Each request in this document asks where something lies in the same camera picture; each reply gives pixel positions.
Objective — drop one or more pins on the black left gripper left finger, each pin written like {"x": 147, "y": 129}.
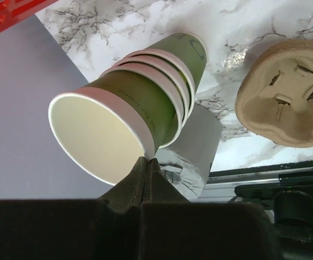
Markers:
{"x": 102, "y": 228}

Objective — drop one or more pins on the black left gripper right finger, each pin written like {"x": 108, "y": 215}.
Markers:
{"x": 173, "y": 228}

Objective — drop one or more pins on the green paper coffee cup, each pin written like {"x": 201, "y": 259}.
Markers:
{"x": 105, "y": 126}

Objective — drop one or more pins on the stack of green paper cups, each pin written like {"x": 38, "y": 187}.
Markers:
{"x": 181, "y": 57}

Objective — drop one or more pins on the brown cardboard cup carrier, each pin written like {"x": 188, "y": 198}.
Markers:
{"x": 275, "y": 99}

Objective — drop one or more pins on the red plastic shopping basket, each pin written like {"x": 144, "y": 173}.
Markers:
{"x": 14, "y": 11}

